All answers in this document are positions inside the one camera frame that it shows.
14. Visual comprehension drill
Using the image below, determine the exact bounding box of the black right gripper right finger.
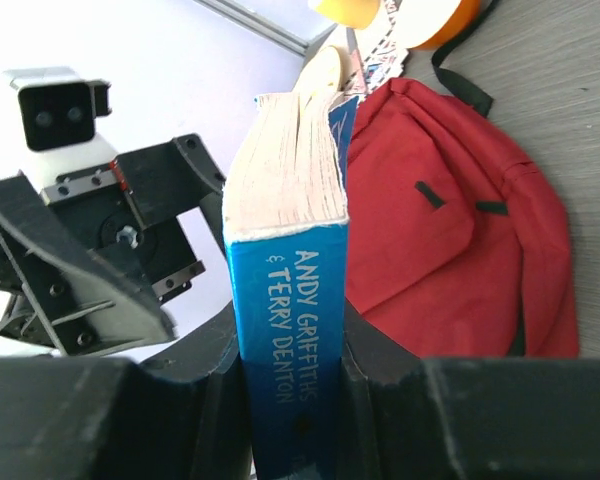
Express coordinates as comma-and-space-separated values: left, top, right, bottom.
337, 308, 600, 479

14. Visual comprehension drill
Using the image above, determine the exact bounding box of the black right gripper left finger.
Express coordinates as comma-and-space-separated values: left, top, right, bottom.
0, 307, 251, 479

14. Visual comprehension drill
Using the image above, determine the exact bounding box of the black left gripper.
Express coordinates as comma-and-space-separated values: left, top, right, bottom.
0, 134, 224, 356

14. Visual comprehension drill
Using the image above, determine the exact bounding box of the red student backpack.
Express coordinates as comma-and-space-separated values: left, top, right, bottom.
343, 27, 581, 359

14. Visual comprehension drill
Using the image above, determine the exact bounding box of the blue comic paperback book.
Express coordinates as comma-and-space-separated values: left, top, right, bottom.
222, 90, 357, 479

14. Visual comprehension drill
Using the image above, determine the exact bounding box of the yellow bird plate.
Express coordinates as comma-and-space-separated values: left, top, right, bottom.
292, 45, 346, 100

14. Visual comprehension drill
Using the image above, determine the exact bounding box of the patterned cloth placemat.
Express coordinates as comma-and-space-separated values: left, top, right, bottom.
343, 1, 409, 99

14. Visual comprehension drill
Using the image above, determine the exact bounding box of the yellow mug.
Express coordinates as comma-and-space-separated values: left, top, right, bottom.
308, 0, 380, 29

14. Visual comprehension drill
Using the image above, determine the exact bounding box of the orange white bowl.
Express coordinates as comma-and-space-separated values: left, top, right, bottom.
402, 0, 481, 50

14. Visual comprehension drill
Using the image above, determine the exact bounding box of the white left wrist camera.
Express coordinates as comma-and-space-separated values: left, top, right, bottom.
2, 66, 117, 191

